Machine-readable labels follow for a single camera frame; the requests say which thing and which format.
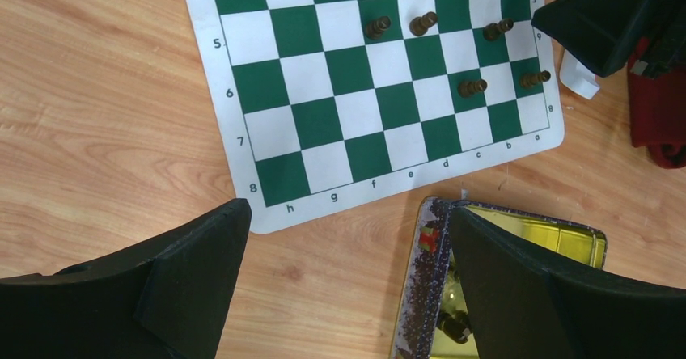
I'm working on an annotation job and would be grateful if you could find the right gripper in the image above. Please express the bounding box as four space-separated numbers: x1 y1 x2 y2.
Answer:
531 0 685 78

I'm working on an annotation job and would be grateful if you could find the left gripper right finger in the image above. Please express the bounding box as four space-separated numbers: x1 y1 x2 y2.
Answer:
449 207 685 358

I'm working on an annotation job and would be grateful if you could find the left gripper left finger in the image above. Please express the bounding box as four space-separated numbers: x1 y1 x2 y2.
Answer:
1 199 252 358

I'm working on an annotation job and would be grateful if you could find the dark chess pawn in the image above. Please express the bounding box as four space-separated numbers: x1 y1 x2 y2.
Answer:
458 79 488 98
519 70 551 89
364 15 392 40
409 11 438 36
482 18 514 42

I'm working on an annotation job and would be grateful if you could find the green white chess mat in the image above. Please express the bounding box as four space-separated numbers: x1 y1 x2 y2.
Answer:
186 0 565 234

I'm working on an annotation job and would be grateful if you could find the white clothes rack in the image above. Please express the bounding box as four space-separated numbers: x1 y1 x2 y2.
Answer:
559 49 600 99

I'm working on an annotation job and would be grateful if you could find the yellow metal tin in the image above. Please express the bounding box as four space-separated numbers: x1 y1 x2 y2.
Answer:
389 196 608 358

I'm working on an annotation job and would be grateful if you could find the red t-shirt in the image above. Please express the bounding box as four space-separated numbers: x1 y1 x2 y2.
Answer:
627 64 685 169

